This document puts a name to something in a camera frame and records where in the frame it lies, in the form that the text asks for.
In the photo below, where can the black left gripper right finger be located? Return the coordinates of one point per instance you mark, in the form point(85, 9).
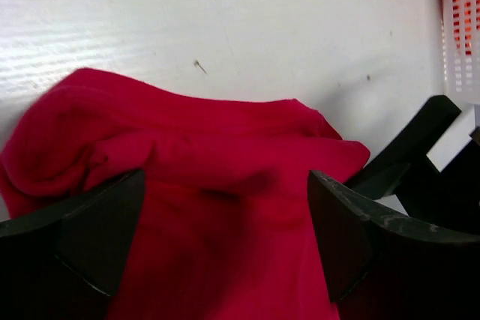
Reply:
point(381, 264)

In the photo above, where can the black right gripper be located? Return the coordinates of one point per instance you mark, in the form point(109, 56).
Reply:
point(447, 198)

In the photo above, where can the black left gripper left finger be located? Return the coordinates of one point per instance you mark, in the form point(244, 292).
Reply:
point(66, 261)

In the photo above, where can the red t-shirt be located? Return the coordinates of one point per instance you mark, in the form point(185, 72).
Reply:
point(225, 231)

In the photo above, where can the white plastic mesh basket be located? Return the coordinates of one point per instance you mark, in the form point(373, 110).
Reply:
point(461, 72)

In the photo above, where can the orange t-shirt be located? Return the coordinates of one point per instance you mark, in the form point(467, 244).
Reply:
point(465, 24)

